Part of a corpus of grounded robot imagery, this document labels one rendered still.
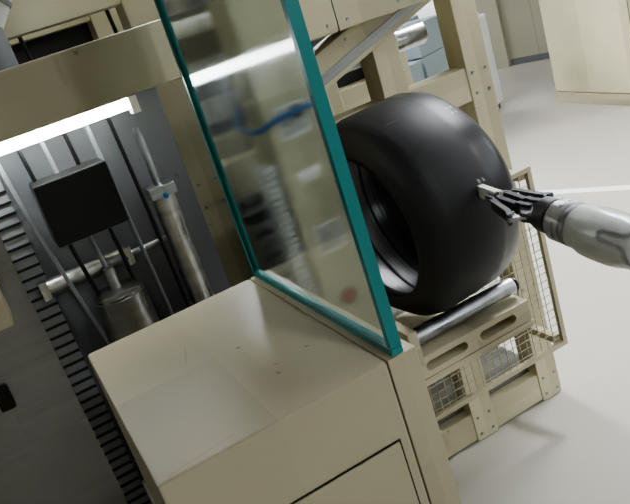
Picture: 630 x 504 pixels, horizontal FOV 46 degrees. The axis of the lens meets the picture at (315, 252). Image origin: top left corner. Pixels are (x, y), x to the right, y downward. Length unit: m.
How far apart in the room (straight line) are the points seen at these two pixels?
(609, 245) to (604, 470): 1.47
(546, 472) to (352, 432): 1.81
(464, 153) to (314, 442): 0.92
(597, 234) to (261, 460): 0.76
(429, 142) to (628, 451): 1.51
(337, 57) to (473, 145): 0.59
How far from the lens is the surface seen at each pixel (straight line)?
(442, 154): 1.75
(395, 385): 1.09
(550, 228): 1.55
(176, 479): 1.00
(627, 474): 2.79
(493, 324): 1.98
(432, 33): 6.45
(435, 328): 1.90
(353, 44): 2.23
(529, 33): 10.21
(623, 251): 1.44
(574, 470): 2.82
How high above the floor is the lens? 1.78
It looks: 19 degrees down
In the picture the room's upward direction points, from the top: 18 degrees counter-clockwise
